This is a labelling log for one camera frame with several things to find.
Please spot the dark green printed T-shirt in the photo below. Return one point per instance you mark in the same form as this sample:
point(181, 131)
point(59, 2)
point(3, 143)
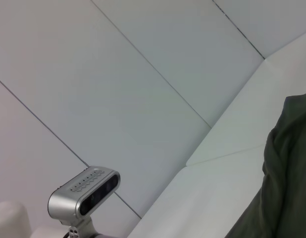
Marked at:
point(291, 186)

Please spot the silver and cream left robot arm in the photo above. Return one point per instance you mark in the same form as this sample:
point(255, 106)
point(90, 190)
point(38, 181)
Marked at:
point(9, 220)

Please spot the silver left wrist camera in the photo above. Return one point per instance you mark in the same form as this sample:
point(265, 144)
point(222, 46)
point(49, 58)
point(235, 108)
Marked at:
point(68, 198)

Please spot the silver left camera bracket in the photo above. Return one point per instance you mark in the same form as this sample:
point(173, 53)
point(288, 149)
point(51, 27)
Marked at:
point(81, 228)

